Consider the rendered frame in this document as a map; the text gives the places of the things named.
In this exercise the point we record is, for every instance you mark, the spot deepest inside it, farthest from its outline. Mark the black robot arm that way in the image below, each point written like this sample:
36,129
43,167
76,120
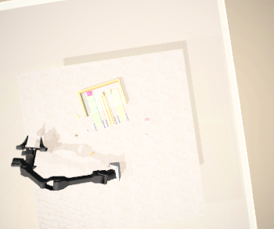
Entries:
59,182

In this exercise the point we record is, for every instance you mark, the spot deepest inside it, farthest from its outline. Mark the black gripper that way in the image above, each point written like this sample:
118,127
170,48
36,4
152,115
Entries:
22,147

